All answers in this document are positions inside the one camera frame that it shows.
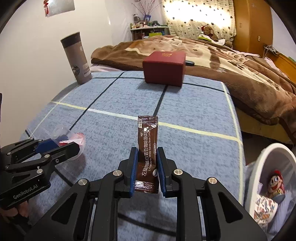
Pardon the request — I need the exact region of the wooden headboard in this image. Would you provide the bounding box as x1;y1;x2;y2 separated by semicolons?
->
264;45;295;82

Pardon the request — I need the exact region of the black phone on bed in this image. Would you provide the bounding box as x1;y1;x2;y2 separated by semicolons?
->
185;60;195;66

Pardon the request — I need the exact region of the dark red gift box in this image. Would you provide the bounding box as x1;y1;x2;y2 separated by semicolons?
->
142;51;186;87

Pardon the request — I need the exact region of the wooden wardrobe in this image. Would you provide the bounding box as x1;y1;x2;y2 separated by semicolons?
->
233;0;273;56

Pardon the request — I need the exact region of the grey thermos tumbler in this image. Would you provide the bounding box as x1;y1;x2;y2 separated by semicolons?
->
61;32;92;85

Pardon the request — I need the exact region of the brown teddy bear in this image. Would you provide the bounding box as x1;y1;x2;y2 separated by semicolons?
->
201;25;219;42

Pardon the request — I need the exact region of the brown patterned blanket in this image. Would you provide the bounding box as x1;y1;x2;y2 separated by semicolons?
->
91;35;295;143

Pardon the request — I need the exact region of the patterned window curtain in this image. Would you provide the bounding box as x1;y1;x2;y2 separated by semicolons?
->
162;0;236;48

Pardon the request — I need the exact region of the clear plastic cup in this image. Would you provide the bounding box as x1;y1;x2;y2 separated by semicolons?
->
51;125;86;161

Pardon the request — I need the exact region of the purple branch decoration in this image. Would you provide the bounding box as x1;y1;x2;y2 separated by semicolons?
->
132;0;163;16

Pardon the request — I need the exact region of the white trash bin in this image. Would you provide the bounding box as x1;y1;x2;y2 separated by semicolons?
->
244;143;295;240

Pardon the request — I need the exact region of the brown coffee sachet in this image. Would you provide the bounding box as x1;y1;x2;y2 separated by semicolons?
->
135;115;159;194

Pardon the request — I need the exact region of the left hand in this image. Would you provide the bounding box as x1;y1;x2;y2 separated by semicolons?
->
0;201;29;218

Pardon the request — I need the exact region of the blue checked table cloth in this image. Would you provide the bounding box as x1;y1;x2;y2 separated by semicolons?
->
19;70;244;241

